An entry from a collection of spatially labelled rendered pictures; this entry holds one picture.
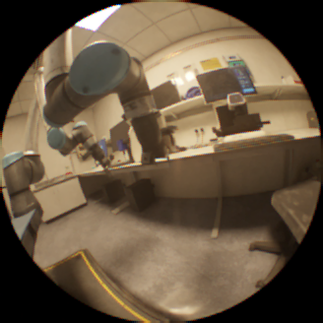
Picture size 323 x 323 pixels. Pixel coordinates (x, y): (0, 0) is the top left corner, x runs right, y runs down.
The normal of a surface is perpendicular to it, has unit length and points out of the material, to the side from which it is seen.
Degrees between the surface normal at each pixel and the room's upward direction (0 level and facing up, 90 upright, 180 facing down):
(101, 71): 114
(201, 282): 0
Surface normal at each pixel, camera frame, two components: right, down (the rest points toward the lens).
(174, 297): -0.23, -0.97
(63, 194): 0.83, -0.13
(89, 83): 0.04, 0.53
